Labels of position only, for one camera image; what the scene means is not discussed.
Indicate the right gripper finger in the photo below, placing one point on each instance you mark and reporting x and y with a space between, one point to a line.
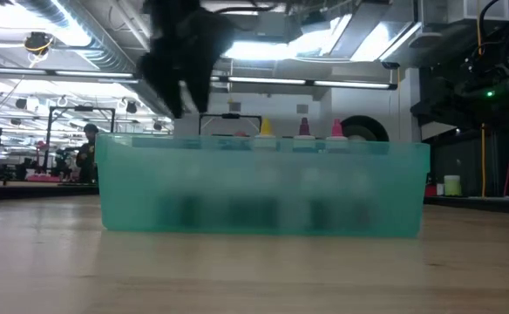
442 99
442 118

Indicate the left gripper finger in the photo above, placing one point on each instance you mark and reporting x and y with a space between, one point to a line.
174 98
200 93

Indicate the red-tipped food coloring bottle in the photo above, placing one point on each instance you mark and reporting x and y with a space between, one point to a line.
240 134

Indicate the pink-tipped food coloring bottle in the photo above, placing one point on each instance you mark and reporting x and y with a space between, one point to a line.
337 128

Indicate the violet food coloring bottle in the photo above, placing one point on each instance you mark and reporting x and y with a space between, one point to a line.
304 127

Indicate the background black robot arm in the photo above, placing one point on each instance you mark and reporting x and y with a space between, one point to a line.
60 157

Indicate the black ceiling spotlight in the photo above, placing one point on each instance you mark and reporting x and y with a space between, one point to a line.
157 126
20 104
131 107

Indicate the long LED light bar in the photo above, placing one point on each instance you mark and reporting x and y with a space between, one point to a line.
263 80

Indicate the pale green cup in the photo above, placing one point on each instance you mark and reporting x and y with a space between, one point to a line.
452 185

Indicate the small white cup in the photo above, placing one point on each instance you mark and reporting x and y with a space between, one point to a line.
440 189

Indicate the red box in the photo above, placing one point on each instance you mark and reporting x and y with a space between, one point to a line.
433 190

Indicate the black round arch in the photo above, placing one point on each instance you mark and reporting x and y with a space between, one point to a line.
368 122

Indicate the red stick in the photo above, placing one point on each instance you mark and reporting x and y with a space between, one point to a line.
508 179

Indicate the dark background bench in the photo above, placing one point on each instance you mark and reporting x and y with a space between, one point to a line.
463 204

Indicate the white ceiling vent box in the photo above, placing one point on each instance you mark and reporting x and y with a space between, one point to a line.
468 11

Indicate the teal translucent plastic bin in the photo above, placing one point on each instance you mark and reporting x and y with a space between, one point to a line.
132 183

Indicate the person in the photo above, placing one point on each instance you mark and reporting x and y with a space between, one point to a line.
88 157

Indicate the pink flat object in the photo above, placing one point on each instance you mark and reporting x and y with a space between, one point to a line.
41 178

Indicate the black background table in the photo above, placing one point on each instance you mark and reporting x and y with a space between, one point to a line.
32 192

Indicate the grey square wall panel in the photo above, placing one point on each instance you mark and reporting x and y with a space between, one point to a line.
235 106
302 108

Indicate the low black rectangular frame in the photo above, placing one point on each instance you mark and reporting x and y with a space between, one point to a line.
230 116

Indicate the black ceiling camera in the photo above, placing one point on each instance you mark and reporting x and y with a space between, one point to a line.
389 64

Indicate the grey ceiling duct box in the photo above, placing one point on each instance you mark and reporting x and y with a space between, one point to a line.
274 24

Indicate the tall black gantry frame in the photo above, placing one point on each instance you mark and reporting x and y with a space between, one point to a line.
80 108

